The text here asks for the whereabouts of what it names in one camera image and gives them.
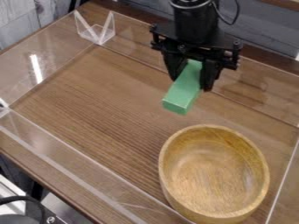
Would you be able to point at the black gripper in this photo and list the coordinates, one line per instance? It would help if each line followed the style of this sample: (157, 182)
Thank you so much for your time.
(193, 37)

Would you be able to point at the green rectangular block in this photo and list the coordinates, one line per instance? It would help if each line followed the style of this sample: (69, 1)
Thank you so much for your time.
(184, 89)

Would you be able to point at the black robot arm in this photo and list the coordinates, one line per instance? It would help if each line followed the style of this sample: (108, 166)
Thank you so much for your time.
(192, 37)

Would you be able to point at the brown wooden bowl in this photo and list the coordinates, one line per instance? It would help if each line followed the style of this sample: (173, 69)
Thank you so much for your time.
(213, 174)

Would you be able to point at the clear acrylic tray wall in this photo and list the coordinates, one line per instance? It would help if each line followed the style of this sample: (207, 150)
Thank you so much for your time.
(82, 124)

